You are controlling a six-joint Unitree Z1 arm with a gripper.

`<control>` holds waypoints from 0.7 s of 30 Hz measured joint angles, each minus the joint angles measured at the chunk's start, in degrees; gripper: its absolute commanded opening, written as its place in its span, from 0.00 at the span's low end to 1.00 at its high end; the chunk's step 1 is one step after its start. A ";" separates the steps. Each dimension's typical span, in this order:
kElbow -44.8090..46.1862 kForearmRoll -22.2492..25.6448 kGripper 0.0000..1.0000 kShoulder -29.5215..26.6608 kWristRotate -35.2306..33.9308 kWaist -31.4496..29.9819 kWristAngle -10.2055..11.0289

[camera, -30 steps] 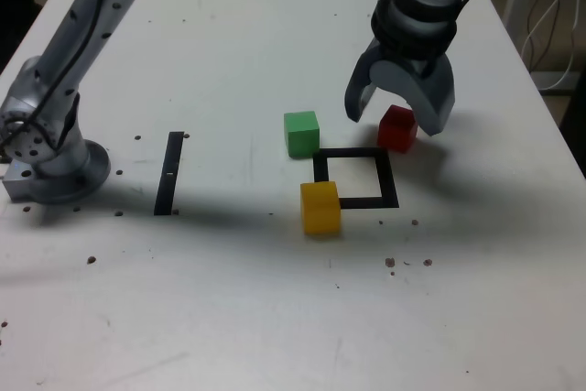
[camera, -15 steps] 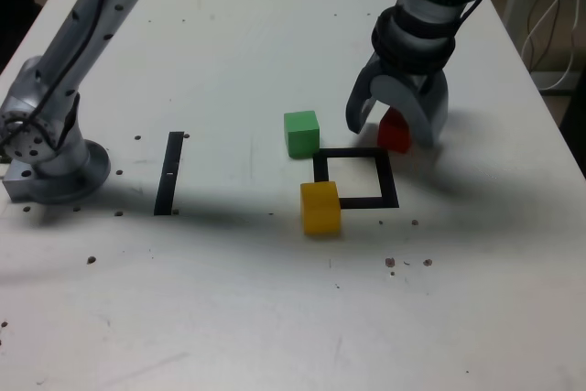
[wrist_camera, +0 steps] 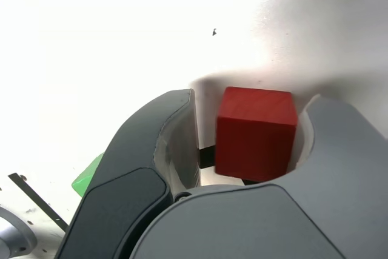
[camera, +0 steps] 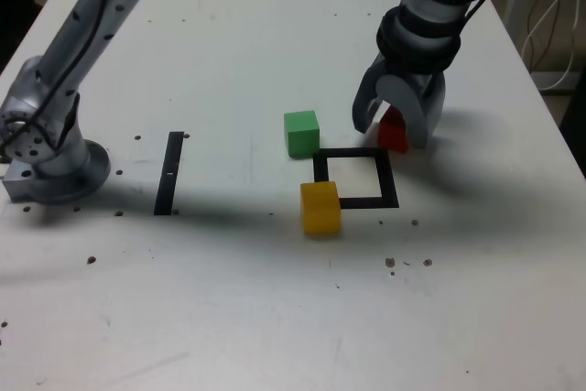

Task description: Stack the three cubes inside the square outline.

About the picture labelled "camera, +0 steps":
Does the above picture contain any white cable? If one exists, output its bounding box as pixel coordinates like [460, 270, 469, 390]
[539, 0, 579, 91]
[521, 0, 586, 74]

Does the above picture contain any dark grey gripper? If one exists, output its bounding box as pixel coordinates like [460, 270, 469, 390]
[352, 54, 447, 149]

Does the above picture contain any black tape square outline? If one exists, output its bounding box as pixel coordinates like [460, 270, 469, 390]
[313, 147, 400, 210]

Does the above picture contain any green cube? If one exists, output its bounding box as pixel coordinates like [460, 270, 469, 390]
[283, 110, 320, 159]

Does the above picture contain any red cube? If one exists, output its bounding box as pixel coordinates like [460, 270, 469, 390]
[376, 105, 410, 155]

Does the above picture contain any yellow cube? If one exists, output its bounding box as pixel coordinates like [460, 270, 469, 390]
[299, 180, 342, 236]

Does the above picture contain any black tape strip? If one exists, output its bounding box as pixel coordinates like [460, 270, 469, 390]
[153, 131, 185, 217]

